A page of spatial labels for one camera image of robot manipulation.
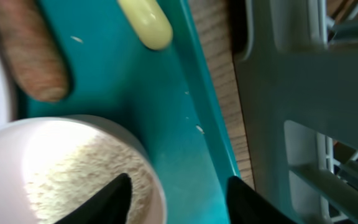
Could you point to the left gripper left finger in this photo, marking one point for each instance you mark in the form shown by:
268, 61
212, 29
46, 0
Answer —
109, 206

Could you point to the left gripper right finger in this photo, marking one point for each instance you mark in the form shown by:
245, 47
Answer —
245, 206

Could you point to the pink bowl with rice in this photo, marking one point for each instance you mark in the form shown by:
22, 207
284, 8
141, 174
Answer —
51, 166

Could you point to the grey dishwasher rack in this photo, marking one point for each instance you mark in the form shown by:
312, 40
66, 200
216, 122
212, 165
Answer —
299, 98

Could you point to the teal serving tray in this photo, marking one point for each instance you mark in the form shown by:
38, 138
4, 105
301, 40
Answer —
165, 98

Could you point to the brown carrot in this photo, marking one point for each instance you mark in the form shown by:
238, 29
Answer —
38, 67

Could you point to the yellow plastic spoon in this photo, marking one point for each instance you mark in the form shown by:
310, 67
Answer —
149, 22

